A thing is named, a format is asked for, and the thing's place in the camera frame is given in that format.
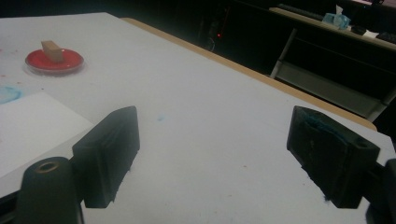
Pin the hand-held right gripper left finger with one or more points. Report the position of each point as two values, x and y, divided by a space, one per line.
106 155

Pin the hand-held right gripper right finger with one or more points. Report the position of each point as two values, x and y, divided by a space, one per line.
330 161

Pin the red ink pad dish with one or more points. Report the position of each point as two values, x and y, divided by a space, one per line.
40 63

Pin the wooden stamp block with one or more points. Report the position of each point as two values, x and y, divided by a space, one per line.
53 51

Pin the white-legged desk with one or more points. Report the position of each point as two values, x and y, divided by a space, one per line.
327 90

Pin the large white table cover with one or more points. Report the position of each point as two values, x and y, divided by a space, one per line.
202 93

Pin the black computer mouse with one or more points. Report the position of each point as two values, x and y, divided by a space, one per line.
358 30

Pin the blue tissue pack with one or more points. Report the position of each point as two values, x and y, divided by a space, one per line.
336 20

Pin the black keyboard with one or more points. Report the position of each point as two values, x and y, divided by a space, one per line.
300 11

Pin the black computer tower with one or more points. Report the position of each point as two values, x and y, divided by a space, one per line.
216 28

